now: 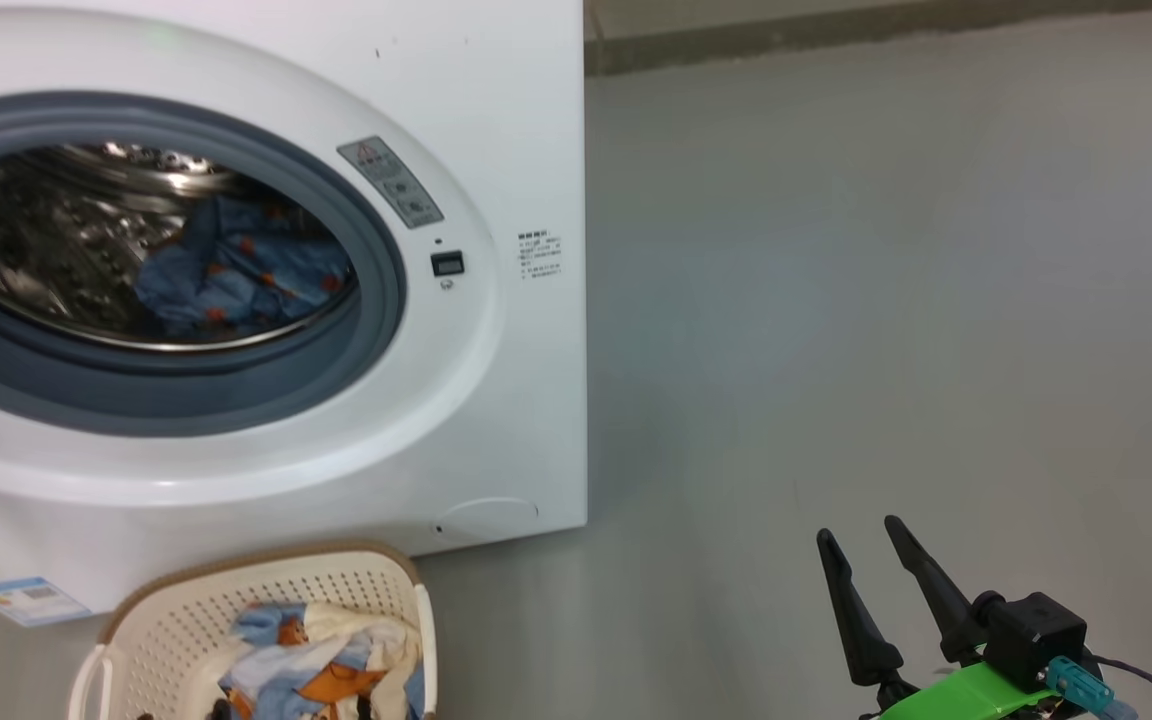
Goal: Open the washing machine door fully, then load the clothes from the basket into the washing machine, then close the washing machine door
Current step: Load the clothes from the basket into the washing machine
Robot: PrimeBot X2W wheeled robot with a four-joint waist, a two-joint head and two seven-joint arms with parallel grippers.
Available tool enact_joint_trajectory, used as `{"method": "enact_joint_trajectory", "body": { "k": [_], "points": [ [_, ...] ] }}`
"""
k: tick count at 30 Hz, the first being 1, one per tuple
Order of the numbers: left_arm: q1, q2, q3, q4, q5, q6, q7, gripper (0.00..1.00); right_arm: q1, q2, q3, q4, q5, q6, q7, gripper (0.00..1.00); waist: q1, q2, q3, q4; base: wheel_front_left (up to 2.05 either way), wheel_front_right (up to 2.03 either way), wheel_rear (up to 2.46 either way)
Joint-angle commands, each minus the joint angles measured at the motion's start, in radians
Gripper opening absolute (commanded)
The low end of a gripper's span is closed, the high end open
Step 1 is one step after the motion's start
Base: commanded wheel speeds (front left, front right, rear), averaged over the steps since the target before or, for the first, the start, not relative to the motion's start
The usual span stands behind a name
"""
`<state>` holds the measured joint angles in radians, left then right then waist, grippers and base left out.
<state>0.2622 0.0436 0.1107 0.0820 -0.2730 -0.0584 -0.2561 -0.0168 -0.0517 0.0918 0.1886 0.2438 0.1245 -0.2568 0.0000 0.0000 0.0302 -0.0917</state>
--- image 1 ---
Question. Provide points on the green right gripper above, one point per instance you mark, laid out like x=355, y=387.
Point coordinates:
x=966, y=695

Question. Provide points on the cream and blue cartoon garment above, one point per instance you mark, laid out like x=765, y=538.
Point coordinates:
x=326, y=670

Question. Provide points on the blue cartoon print garment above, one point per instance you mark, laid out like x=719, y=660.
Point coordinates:
x=236, y=270

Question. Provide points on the white front-load washing machine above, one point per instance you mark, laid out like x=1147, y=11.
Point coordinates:
x=496, y=400

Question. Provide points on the round white filter cover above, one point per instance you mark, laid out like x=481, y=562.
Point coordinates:
x=486, y=520

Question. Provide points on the grey warning label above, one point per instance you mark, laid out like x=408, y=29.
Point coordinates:
x=391, y=180

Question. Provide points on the cream perforated laundry basket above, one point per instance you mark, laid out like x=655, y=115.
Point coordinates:
x=176, y=620

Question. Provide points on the blue energy label sticker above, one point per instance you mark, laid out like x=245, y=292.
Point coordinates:
x=28, y=600

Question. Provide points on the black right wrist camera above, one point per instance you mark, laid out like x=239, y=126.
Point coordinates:
x=1031, y=635

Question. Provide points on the teal right camera connector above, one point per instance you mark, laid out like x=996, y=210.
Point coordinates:
x=1078, y=685

